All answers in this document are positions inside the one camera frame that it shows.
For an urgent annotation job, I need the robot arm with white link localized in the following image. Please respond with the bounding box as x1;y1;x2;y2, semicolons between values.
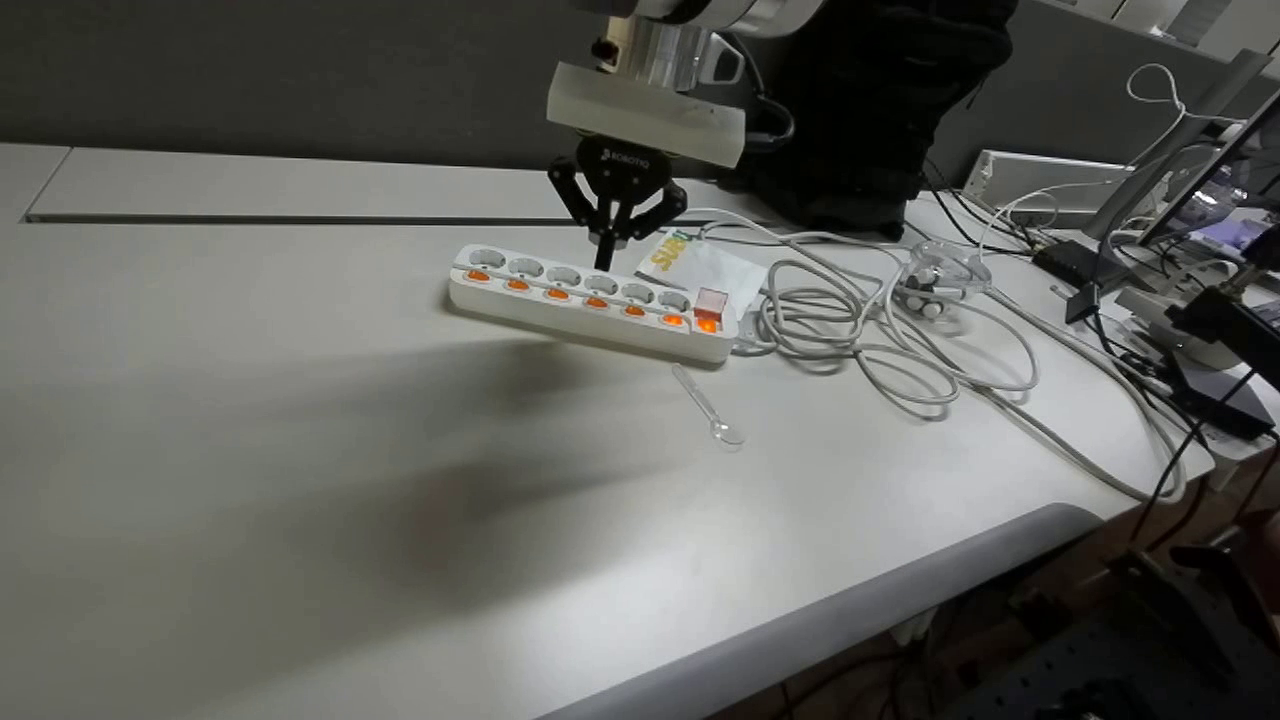
568;0;825;93

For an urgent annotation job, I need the black fabric bag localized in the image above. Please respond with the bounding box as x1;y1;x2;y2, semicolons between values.
738;0;1022;240

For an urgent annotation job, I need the clear plastic spoon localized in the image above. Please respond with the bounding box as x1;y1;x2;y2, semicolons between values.
672;370;742;447

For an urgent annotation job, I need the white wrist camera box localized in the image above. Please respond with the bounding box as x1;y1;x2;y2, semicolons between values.
546;65;749;169

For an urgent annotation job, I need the white multi-socket power strip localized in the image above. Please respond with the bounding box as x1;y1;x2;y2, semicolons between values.
449;245;733;370

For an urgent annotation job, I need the white paper leaflet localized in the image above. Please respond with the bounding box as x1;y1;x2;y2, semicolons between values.
636;233;767;314

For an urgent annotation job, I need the black cable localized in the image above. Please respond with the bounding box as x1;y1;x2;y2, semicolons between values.
923;190;1280;554

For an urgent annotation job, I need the white power strip cable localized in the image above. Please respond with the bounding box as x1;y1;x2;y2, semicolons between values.
694;214;1192;510

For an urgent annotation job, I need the clear plastic wrapper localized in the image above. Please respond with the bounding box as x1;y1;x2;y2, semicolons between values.
894;240;992;319

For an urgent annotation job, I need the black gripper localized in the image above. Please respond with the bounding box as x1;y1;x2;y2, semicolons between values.
549;138;690;273

